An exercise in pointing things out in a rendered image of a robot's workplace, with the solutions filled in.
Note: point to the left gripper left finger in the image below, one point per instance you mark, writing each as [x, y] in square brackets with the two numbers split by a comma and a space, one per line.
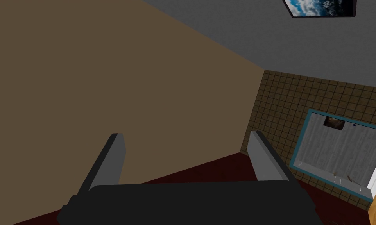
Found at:
[109, 164]

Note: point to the blue framed mirror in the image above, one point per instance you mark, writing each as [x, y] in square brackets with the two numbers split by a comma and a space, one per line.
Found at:
[338, 150]

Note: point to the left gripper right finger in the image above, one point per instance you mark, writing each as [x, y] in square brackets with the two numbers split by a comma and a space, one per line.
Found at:
[266, 161]

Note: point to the blue sky picture black frame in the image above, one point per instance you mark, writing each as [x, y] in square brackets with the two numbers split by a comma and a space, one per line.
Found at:
[321, 7]

